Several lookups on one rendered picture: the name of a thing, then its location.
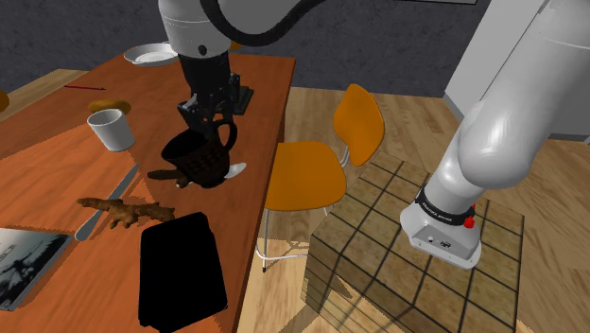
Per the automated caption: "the black textured mug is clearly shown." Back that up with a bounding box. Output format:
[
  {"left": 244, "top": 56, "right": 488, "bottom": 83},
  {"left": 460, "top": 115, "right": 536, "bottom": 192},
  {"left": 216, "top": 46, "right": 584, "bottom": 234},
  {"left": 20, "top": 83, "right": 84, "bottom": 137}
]
[{"left": 160, "top": 118, "right": 239, "bottom": 189}]

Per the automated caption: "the brown wooden table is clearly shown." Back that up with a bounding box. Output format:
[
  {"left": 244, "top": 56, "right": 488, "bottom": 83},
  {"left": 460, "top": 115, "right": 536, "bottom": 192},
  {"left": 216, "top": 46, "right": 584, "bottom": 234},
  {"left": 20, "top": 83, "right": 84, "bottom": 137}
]
[{"left": 0, "top": 51, "right": 298, "bottom": 333}]

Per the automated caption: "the white cup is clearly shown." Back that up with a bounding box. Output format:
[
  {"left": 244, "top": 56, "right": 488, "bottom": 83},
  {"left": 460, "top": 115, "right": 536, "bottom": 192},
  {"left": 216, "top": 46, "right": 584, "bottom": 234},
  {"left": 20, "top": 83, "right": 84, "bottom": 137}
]
[{"left": 86, "top": 108, "right": 137, "bottom": 153}]

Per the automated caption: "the large brown ginger root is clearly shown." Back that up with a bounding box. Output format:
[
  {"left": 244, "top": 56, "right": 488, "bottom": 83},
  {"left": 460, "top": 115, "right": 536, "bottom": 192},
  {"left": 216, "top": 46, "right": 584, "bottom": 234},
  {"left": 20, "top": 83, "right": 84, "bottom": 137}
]
[{"left": 76, "top": 197, "right": 177, "bottom": 230}]

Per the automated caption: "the tiled brown robot stand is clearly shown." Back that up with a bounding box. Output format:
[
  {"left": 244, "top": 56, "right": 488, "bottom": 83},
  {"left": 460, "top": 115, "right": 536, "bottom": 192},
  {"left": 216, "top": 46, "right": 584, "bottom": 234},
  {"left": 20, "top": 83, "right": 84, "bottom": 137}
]
[{"left": 302, "top": 150, "right": 526, "bottom": 333}]

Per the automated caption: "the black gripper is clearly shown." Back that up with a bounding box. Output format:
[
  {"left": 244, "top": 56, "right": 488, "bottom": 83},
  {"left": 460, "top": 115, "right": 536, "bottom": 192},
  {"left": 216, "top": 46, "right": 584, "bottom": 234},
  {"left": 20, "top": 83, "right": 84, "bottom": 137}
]
[{"left": 177, "top": 49, "right": 255, "bottom": 140}]

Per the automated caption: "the silver table knife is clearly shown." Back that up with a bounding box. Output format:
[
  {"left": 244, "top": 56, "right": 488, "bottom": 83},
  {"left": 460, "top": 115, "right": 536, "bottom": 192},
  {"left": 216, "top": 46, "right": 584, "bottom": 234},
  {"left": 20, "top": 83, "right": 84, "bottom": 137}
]
[{"left": 74, "top": 162, "right": 141, "bottom": 242}]

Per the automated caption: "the orange chair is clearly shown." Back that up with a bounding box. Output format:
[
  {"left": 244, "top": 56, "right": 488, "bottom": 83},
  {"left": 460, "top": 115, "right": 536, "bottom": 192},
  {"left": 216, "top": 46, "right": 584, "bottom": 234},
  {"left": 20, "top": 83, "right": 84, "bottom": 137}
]
[{"left": 254, "top": 82, "right": 387, "bottom": 273}]

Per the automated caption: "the white plate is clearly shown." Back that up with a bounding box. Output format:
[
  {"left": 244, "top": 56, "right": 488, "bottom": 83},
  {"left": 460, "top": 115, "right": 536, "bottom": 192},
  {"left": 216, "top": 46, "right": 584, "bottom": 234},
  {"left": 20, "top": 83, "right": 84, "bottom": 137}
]
[{"left": 122, "top": 42, "right": 180, "bottom": 68}]

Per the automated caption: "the grey photo book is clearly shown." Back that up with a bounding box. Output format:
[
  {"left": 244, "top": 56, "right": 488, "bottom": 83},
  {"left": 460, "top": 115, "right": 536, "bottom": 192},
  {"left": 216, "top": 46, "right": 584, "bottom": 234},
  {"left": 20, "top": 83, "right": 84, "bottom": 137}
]
[{"left": 0, "top": 227, "right": 76, "bottom": 313}]

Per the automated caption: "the brown bread roll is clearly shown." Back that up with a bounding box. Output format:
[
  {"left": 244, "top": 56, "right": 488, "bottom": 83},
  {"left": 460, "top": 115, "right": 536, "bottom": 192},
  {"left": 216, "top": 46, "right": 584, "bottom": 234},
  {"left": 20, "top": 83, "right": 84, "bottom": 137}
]
[{"left": 87, "top": 98, "right": 133, "bottom": 116}]

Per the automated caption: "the black box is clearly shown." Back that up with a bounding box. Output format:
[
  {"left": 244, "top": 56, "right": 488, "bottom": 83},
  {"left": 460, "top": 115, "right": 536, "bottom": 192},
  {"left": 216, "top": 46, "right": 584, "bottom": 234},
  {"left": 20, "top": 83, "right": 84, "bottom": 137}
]
[{"left": 138, "top": 211, "right": 230, "bottom": 333}]

